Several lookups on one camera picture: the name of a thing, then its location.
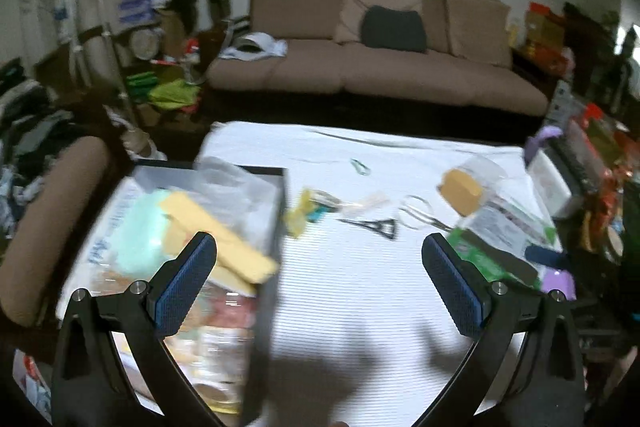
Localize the purple plastic bowl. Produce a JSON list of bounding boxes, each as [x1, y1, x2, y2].
[[540, 268, 576, 300]]

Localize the brown armchair arm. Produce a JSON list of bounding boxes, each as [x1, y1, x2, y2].
[[1, 136, 112, 327]]

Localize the green white leaflet package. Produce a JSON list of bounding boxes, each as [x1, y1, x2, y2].
[[447, 196, 558, 289]]

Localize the white tissue box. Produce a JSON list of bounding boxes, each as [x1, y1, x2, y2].
[[524, 126, 582, 220]]

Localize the yellow snack bag in box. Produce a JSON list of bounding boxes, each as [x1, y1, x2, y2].
[[160, 192, 279, 285]]

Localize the black remote control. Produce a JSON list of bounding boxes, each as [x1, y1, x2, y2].
[[548, 136, 600, 197]]

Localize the clear jar orange lid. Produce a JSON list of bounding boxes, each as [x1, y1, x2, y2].
[[438, 155, 506, 217]]

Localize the metal scissors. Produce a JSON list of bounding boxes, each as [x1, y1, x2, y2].
[[396, 195, 452, 232]]

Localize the black triangle clip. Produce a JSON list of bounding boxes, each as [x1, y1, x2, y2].
[[338, 219, 397, 241]]

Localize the white coat stand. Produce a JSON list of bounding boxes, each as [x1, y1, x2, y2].
[[63, 0, 140, 131]]

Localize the small yellow packet left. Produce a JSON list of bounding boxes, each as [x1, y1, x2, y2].
[[284, 188, 324, 239]]

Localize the green plastic bag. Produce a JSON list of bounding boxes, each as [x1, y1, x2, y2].
[[149, 79, 200, 110]]

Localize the white clothing on sofa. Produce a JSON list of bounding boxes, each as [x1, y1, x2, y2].
[[219, 31, 288, 62]]

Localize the black cushion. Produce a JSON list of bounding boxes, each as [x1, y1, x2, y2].
[[360, 5, 427, 53]]

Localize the blue stacked boxes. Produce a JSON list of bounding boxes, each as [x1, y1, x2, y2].
[[118, 0, 170, 26]]

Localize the brown sofa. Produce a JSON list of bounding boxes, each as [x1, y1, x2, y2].
[[206, 0, 548, 117]]

